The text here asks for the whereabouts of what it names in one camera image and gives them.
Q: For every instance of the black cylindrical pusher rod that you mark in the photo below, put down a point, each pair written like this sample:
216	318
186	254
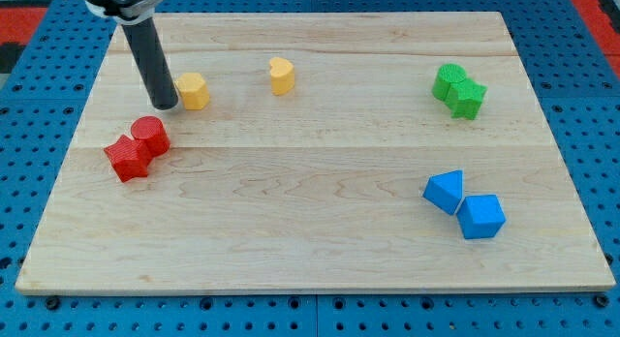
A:
151	61

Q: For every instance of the yellow hexagon block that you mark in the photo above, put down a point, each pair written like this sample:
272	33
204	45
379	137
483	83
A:
193	90

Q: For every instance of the red cylinder block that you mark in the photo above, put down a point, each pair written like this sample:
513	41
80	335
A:
150	130

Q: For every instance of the red star block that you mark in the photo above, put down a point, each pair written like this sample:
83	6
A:
129	158

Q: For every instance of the yellow heart block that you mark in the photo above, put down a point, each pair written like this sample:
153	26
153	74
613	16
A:
282	75

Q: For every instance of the green cylinder block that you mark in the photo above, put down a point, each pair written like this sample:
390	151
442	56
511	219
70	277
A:
446	76

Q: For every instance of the green star block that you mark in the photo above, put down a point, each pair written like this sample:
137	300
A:
464	99

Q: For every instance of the blue triangle block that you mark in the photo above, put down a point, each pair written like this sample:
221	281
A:
445	190

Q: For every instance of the blue cube block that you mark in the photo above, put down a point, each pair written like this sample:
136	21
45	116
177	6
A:
480	216

